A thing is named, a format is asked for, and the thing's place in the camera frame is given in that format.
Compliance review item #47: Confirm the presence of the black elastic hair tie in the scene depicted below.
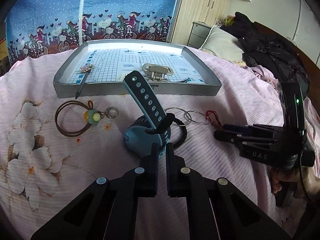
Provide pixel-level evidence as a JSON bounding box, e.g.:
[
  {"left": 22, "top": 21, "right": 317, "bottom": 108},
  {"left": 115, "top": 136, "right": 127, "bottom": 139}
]
[{"left": 145, "top": 113, "right": 188, "bottom": 150}]

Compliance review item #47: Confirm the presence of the red string bracelet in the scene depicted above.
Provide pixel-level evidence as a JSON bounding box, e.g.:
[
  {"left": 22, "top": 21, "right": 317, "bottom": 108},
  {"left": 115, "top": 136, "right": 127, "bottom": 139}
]
[{"left": 205, "top": 109, "right": 224, "bottom": 131}]

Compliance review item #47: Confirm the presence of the teal blue smartwatch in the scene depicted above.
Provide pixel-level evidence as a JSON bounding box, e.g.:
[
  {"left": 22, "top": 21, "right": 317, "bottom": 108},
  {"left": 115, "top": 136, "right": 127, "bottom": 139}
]
[{"left": 123, "top": 70, "right": 174, "bottom": 158}]

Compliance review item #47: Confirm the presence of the person's right hand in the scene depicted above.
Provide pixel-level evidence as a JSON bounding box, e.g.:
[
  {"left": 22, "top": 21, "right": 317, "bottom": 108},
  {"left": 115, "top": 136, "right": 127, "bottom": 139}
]
[{"left": 271, "top": 166, "right": 319, "bottom": 200}]

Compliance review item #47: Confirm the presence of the pink floral bed sheet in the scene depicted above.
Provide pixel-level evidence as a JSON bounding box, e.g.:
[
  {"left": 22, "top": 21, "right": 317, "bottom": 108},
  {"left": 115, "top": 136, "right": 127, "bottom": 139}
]
[{"left": 1, "top": 50, "right": 306, "bottom": 239}]

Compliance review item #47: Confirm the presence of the pile of black clothes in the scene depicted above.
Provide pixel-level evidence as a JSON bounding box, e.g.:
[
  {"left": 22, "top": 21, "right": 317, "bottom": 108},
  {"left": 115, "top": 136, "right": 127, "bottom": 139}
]
[{"left": 221, "top": 12, "right": 310, "bottom": 97}]

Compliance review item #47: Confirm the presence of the white pillow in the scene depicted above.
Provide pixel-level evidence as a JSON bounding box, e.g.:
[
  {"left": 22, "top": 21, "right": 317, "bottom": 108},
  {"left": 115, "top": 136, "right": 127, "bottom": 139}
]
[{"left": 200, "top": 26, "right": 244, "bottom": 62}]

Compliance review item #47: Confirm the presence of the grey shallow tray box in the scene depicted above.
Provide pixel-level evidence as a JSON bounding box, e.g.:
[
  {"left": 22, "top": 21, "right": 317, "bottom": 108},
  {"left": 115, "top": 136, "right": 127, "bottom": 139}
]
[{"left": 53, "top": 40, "right": 222, "bottom": 98}]

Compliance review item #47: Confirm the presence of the beaded hair stick pin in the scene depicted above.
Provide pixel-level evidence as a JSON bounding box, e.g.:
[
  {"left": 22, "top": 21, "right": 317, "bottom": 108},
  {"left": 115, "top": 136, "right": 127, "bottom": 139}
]
[{"left": 75, "top": 63, "right": 94, "bottom": 99}]

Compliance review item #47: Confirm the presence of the grey bedside drawer cabinet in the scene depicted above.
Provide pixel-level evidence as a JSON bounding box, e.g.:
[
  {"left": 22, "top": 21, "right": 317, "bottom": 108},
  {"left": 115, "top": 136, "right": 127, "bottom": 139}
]
[{"left": 187, "top": 22, "right": 212, "bottom": 49}]

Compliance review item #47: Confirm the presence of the beige metal hair clip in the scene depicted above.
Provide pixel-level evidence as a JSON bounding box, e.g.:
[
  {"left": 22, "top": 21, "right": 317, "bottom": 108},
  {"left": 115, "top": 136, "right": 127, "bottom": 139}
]
[{"left": 142, "top": 63, "right": 174, "bottom": 82}]

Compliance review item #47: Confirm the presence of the light wooden wardrobe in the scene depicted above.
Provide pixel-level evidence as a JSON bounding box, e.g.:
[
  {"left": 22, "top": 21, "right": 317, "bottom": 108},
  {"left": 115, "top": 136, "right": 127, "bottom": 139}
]
[{"left": 168, "top": 0, "right": 229, "bottom": 45}]

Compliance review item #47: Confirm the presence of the blue fabric wardrobe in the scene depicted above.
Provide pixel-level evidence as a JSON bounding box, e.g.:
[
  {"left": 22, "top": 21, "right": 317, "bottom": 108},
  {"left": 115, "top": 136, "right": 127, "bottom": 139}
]
[{"left": 5, "top": 0, "right": 177, "bottom": 64}]

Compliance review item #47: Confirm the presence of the silver hoop ring right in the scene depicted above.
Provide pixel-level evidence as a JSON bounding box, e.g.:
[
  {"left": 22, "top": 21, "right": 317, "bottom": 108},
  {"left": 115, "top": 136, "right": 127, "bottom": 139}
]
[{"left": 184, "top": 110, "right": 210, "bottom": 126}]

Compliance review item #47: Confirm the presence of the silver hoop ring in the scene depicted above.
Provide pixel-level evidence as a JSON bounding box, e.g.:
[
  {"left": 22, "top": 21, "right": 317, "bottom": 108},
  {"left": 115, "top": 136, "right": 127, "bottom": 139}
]
[
  {"left": 184, "top": 110, "right": 210, "bottom": 126},
  {"left": 164, "top": 107, "right": 193, "bottom": 127}
]

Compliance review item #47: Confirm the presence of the brown hair tie green bead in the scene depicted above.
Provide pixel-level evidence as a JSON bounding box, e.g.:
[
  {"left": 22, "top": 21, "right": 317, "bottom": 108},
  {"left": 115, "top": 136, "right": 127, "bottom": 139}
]
[{"left": 54, "top": 100, "right": 105, "bottom": 138}]

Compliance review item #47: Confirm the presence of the small silver finger ring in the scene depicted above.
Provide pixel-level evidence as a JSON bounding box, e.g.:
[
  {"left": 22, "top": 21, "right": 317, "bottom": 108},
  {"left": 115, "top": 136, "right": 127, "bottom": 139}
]
[{"left": 105, "top": 106, "right": 120, "bottom": 119}]

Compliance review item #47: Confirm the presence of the silver hoop ring left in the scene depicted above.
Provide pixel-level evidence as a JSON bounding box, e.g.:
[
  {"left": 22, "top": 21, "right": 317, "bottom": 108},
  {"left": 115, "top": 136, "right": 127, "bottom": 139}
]
[{"left": 164, "top": 107, "right": 193, "bottom": 127}]

